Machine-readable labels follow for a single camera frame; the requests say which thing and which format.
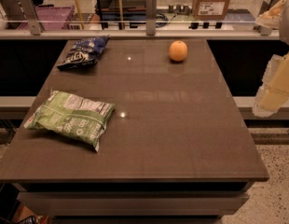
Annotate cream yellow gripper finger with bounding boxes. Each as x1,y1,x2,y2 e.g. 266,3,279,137
252,51,289,118

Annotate blue chip bag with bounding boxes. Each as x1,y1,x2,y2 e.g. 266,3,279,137
57,35,110,71

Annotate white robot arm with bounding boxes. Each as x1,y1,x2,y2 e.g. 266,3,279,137
252,0,289,118

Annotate green chip bag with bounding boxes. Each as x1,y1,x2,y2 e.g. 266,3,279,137
24,91,115,151

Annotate orange fruit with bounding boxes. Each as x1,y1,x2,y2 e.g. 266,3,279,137
169,40,187,62

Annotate cardboard box with label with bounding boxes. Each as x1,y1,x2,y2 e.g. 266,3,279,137
192,0,230,20

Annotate brown table with drawers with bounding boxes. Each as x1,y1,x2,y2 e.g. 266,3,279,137
0,38,268,224

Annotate purple plastic crate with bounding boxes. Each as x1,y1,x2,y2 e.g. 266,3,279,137
17,5,76,31

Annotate grey metal railing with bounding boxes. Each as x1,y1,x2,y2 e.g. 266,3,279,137
0,0,280,40

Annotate yellow broom handle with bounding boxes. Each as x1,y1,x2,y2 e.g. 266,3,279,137
75,0,85,30

